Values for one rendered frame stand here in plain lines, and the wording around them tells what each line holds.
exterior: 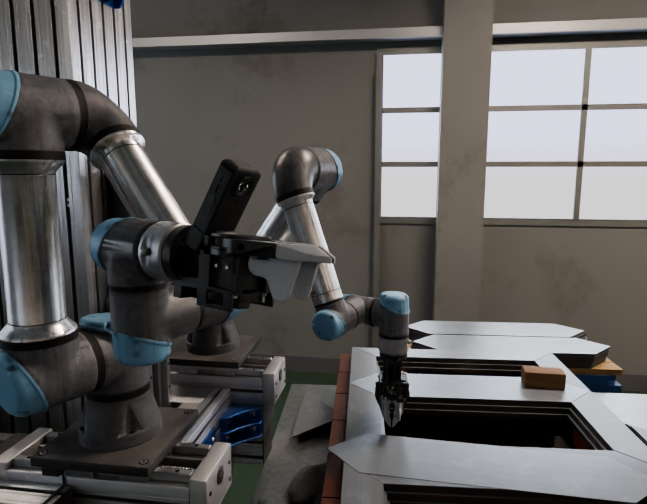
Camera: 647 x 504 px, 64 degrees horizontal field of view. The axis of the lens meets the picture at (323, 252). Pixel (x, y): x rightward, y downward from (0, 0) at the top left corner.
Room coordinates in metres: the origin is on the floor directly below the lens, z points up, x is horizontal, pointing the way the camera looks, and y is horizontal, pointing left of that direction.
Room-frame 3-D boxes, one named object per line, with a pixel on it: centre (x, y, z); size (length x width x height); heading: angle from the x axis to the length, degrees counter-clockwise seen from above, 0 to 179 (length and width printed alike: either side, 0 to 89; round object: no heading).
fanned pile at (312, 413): (1.69, 0.02, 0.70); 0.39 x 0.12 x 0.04; 175
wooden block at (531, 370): (1.56, -0.69, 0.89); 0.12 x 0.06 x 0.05; 81
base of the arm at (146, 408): (0.94, 0.39, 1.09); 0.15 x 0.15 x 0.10
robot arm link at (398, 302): (1.28, -0.18, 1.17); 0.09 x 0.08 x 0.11; 58
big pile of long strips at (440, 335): (2.10, -0.75, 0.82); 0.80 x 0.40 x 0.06; 85
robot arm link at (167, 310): (0.69, 0.24, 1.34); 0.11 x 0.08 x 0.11; 145
